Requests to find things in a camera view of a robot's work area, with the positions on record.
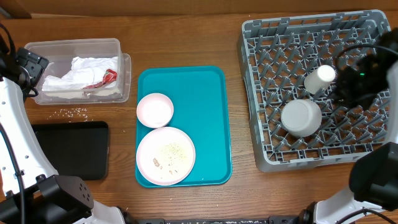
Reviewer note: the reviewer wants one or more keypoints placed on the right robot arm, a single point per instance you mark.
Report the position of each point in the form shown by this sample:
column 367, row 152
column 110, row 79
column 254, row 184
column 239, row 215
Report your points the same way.
column 372, row 185

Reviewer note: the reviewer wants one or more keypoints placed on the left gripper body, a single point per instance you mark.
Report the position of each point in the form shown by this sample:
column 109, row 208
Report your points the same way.
column 33, row 66

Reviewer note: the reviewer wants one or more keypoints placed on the teal serving tray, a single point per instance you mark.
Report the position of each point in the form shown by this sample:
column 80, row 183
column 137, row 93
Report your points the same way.
column 201, row 111

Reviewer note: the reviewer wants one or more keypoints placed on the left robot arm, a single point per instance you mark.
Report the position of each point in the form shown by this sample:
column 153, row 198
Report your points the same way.
column 35, row 192

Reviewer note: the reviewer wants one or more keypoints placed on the red snack wrapper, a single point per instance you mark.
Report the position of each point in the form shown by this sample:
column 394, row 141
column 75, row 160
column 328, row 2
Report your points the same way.
column 109, row 77

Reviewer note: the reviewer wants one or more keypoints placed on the scattered rice grains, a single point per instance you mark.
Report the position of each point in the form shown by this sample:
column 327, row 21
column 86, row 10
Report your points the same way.
column 71, row 115

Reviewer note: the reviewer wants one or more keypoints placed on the large pink plate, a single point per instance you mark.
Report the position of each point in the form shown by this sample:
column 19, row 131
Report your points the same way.
column 165, row 156

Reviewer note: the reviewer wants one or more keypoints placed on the white napkin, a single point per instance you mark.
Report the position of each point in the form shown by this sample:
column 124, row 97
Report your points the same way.
column 83, row 72

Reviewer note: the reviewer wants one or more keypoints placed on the grey dishwasher rack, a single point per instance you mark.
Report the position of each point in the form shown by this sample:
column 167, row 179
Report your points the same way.
column 275, row 57

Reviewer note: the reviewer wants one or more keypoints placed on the small pink bowl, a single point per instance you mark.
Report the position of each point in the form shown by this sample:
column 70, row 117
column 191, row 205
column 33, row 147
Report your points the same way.
column 155, row 110

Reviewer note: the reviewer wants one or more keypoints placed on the black plastic tray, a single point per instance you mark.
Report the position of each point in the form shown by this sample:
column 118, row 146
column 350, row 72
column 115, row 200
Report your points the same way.
column 76, row 149

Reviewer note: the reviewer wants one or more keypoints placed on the grey bowl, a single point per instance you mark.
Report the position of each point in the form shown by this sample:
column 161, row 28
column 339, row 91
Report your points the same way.
column 301, row 118

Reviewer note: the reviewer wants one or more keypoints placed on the small white cup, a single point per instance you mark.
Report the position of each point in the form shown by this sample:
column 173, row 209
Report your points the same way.
column 322, row 77

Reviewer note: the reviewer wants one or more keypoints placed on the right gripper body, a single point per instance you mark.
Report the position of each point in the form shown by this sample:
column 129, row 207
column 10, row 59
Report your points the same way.
column 364, row 88

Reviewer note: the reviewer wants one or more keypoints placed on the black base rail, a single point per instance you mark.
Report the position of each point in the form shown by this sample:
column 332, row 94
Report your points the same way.
column 289, row 219

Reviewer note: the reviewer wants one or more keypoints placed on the clear plastic bin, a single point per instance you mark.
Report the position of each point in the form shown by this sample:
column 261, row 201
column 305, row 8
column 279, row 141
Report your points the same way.
column 61, row 52

